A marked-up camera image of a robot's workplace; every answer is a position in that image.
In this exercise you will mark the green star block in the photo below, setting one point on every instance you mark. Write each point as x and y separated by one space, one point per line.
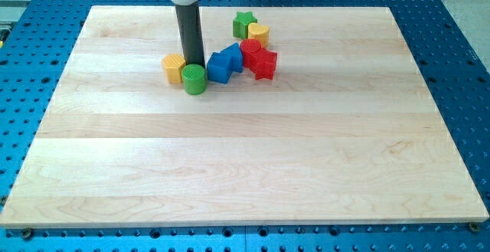
241 22

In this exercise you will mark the light wooden board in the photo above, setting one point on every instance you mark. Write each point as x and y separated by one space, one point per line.
347 132

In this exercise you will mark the blue pentagon block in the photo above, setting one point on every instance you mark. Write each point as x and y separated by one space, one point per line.
235 53

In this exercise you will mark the blue cube block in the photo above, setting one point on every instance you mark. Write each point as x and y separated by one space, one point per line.
219 68

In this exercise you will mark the yellow half-round block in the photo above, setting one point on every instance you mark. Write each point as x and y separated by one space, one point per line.
259 32

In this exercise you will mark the green cylinder block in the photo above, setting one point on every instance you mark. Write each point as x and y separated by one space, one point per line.
194 79

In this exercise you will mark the red star block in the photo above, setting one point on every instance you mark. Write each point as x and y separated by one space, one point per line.
264 64

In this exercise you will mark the yellow hexagon block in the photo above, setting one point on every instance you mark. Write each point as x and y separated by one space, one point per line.
172 65

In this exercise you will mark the red cylinder block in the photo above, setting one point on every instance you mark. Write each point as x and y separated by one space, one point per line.
249 48

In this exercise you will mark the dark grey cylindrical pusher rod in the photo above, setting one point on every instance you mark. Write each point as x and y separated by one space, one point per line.
189 25

